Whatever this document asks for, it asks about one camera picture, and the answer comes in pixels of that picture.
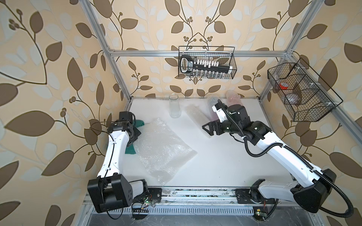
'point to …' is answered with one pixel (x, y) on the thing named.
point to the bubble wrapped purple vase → (212, 101)
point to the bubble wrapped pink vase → (232, 98)
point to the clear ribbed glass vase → (175, 110)
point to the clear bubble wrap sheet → (161, 150)
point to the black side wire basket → (306, 96)
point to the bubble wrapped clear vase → (199, 117)
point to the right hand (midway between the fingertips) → (209, 124)
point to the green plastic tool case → (130, 149)
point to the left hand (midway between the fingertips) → (132, 136)
